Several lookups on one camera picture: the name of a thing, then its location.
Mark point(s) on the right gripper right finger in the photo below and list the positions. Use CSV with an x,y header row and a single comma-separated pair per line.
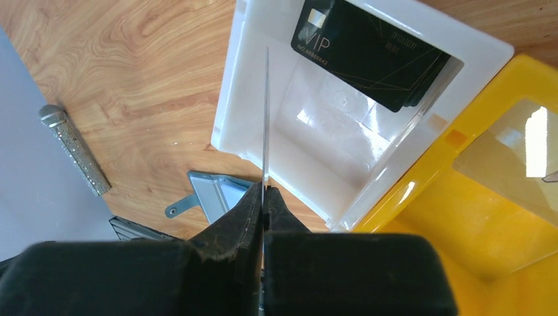
x,y
310,273

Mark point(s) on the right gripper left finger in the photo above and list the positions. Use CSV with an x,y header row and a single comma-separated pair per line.
x,y
217,272

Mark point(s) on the blue card holder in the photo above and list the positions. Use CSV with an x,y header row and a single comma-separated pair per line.
x,y
215,194

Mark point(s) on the dark grey credit card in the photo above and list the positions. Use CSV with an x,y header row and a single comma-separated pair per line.
x,y
266,121

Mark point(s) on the gold credit card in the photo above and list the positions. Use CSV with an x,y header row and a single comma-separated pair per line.
x,y
514,155

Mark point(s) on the white plastic bin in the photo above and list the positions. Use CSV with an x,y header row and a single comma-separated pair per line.
x,y
335,149

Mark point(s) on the yellow plastic bin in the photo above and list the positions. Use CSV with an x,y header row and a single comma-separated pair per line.
x,y
500,258

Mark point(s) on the black box in bin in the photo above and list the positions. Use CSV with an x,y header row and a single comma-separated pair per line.
x,y
375,57

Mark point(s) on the clear glitter tube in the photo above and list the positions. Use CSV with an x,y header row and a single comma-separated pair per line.
x,y
56,119

